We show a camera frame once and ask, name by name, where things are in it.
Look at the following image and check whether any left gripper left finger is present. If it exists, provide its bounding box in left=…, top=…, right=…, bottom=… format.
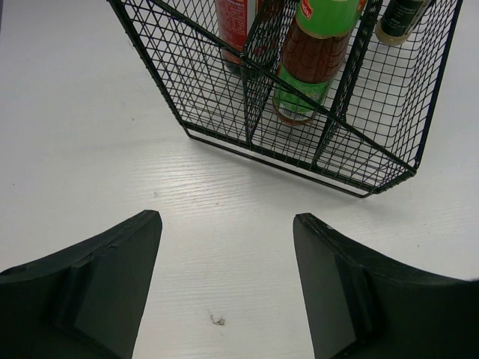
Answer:
left=1, top=210, right=162, bottom=358

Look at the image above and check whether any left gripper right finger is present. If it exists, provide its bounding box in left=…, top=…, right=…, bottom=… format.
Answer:
left=293, top=213, right=478, bottom=358

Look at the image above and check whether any sauce bottle yellow cap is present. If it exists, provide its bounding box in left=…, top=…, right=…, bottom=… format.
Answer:
left=277, top=0, right=366, bottom=105

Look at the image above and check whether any spice jar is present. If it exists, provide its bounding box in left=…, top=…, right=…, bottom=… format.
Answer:
left=375, top=0, right=431, bottom=46

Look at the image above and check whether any clear bottle red label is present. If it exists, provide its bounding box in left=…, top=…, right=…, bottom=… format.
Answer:
left=215, top=1, right=284, bottom=70

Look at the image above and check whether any black wire mesh rack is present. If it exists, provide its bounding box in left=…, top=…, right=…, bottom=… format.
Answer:
left=111, top=1, right=462, bottom=198

